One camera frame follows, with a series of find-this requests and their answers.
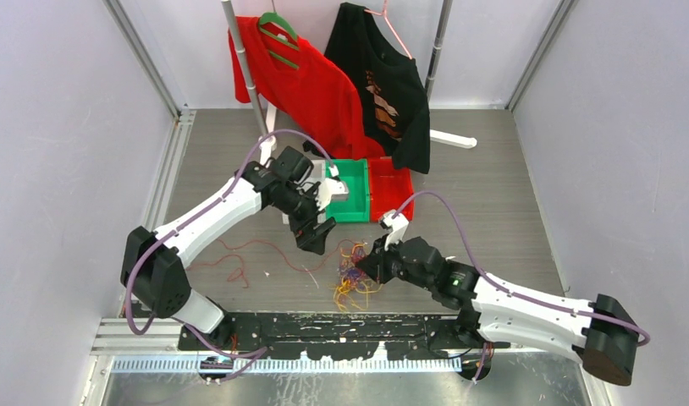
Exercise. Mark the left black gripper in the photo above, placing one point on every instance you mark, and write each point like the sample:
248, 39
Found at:
309, 235

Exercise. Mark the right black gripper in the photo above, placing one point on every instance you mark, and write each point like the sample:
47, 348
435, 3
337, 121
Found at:
375, 264

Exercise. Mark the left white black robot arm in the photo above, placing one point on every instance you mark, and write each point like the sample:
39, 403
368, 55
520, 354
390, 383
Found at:
155, 261

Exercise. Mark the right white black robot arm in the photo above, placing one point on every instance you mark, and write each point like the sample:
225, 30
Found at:
598, 334

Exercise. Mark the green plastic bin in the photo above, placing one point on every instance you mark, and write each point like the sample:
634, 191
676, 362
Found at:
356, 208

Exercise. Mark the red plastic bin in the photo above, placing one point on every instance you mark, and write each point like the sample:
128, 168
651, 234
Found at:
389, 187

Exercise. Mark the metal clothes rack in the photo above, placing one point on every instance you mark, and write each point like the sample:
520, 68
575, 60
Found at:
265, 118

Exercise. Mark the red t-shirt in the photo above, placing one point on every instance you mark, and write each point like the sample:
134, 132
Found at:
318, 96

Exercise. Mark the black printed t-shirt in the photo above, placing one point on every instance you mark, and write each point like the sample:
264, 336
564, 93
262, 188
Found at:
395, 115

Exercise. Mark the green clothes hanger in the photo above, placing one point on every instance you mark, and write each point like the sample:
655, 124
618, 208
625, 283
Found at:
288, 37

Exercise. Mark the pink clothes hanger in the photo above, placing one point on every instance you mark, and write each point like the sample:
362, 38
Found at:
384, 14

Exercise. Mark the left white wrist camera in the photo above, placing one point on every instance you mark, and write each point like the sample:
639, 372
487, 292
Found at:
331, 188

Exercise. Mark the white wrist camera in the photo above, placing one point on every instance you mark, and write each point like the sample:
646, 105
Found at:
395, 224
331, 188

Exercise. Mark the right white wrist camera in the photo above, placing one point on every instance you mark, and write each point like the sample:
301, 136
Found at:
395, 224

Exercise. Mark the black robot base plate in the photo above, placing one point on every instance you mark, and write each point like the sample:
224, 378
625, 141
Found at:
346, 336

